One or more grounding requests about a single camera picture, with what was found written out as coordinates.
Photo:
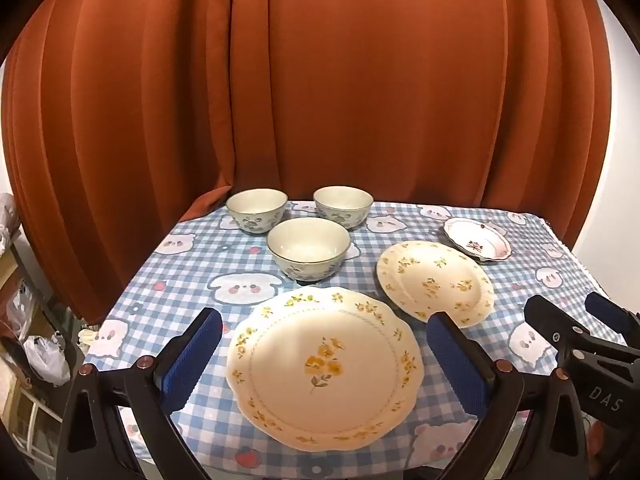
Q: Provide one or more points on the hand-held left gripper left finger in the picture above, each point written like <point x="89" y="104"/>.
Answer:
<point x="192" y="355"/>

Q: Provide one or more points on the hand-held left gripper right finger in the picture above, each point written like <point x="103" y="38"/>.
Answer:
<point x="457" y="360"/>

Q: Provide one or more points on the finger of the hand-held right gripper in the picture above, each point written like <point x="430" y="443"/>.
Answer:
<point x="610" y="315"/>
<point x="550" y="320"/>

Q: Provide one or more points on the medium round yellow-flower plate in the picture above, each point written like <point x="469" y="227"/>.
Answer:
<point x="430" y="280"/>

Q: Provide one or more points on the small red-rimmed white plate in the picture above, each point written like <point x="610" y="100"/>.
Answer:
<point x="475" y="240"/>

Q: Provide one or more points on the large scalloped yellow-flower plate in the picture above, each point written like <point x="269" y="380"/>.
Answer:
<point x="300" y="400"/>

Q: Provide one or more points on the floral ceramic bowl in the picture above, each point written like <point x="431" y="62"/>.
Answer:
<point x="343" y="202"/>
<point x="256" y="205"/>
<point x="308" y="247"/>

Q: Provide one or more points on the blue checked bear-print tablecloth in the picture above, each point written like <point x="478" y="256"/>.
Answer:
<point x="175" y="280"/>

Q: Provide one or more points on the small white cloth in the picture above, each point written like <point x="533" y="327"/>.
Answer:
<point x="89" y="337"/>

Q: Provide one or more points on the white plastic bag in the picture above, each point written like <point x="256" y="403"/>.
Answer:
<point x="47" y="360"/>

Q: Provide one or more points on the clear plastic bag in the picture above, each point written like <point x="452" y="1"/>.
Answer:
<point x="20" y="305"/>

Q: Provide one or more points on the grey bundle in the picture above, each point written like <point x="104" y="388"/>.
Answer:
<point x="7" y="215"/>

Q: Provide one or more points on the rust orange curtain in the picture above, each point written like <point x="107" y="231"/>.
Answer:
<point x="320" y="85"/>

